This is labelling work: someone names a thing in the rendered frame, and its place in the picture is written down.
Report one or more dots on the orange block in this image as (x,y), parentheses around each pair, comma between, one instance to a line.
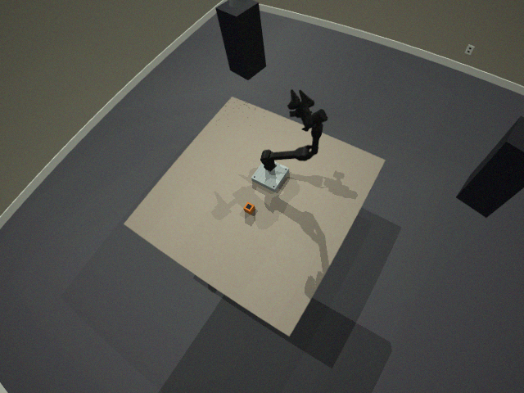
(249,208)

